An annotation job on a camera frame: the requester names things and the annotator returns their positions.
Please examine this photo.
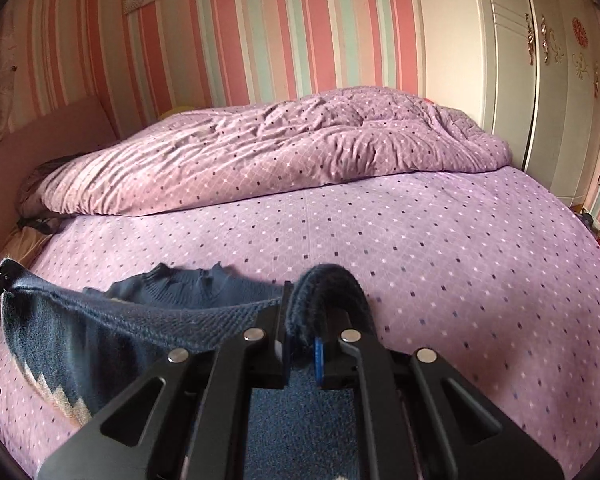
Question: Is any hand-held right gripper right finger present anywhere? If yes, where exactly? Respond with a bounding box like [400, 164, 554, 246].
[312, 307, 566, 480]

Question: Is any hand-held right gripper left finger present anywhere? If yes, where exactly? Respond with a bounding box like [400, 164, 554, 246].
[37, 280, 294, 480]

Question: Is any navy diamond pattern sweater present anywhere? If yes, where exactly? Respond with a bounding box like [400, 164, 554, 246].
[0, 257, 381, 480]

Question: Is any tan pillow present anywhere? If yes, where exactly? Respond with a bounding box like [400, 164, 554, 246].
[0, 225, 53, 277]

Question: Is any dark brown cloth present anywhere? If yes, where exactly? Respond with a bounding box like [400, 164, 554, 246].
[17, 157, 72, 233]

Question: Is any purple dotted bed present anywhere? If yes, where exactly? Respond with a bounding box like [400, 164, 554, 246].
[0, 165, 600, 480]

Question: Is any pink padded headboard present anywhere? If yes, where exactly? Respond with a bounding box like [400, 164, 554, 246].
[0, 94, 122, 281]

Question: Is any purple dotted duvet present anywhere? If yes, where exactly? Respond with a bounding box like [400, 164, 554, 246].
[27, 86, 513, 218]

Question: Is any patterned curtain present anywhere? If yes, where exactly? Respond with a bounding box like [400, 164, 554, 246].
[0, 0, 41, 152]

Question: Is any white ornate wardrobe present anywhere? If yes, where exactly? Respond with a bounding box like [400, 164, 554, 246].
[412, 0, 600, 207]

